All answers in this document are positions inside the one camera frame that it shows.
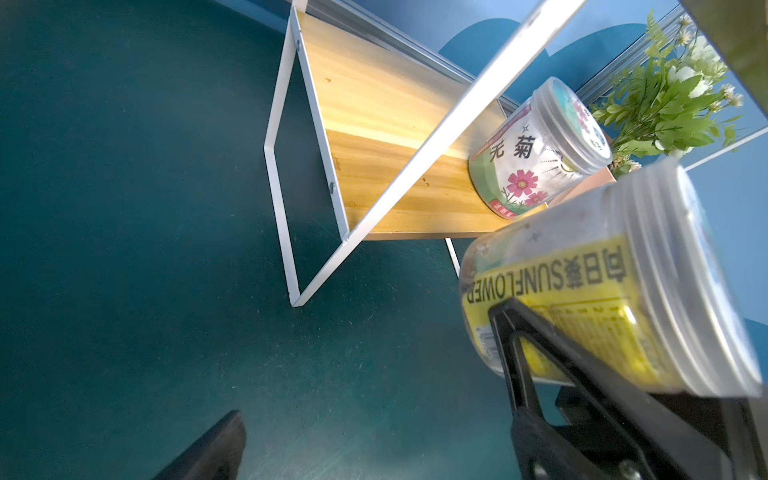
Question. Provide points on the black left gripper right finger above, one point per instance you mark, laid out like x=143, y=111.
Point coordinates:
x=614, y=429

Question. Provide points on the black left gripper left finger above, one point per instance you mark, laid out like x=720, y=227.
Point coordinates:
x=217, y=454

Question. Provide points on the sunflower label seed jar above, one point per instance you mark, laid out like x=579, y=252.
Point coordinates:
x=629, y=271

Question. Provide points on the pink flower label seed jar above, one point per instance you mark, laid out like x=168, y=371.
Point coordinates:
x=548, y=145

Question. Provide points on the pink ribbed flower pot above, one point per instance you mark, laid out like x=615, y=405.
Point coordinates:
x=599, y=179

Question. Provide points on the white flower plant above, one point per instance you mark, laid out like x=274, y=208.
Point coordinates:
x=668, y=105

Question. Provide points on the white frame wooden shelf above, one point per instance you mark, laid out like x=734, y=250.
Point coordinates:
x=372, y=109

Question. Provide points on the right aluminium corner post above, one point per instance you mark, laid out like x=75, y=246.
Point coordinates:
x=603, y=82

